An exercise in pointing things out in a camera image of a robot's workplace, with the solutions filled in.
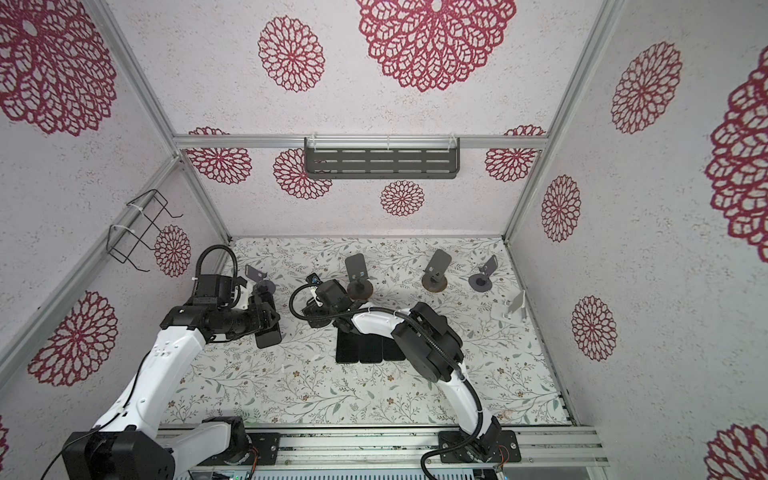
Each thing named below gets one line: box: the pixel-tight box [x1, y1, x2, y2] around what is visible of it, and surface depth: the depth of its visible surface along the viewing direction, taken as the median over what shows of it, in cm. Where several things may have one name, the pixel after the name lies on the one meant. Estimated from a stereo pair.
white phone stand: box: [491, 290, 526, 322], surface depth 99 cm
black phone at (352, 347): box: [336, 328, 369, 363], surface depth 92 cm
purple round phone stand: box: [468, 255, 498, 293], surface depth 108 cm
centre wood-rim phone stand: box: [345, 253, 374, 301], surface depth 102 cm
